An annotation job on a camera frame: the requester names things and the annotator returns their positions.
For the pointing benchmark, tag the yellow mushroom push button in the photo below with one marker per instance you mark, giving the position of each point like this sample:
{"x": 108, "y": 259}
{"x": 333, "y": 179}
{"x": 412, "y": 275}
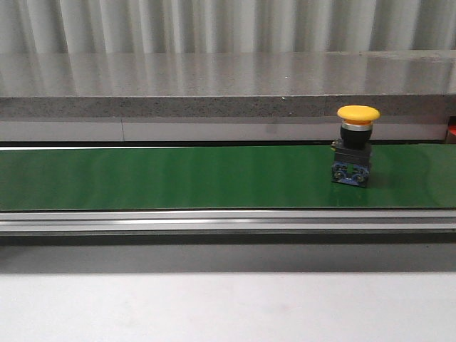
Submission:
{"x": 352, "y": 151}

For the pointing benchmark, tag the green conveyor belt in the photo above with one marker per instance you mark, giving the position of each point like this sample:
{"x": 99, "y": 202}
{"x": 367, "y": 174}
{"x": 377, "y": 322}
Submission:
{"x": 273, "y": 194}

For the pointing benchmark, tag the grey speckled stone counter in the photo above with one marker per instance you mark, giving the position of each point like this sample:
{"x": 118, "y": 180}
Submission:
{"x": 129, "y": 97}

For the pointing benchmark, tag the red plastic tray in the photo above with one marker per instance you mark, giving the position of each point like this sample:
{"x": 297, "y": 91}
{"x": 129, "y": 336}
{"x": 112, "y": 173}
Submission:
{"x": 451, "y": 132}

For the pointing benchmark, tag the white corrugated curtain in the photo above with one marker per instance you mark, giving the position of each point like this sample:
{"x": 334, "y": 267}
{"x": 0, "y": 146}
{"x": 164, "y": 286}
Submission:
{"x": 225, "y": 26}

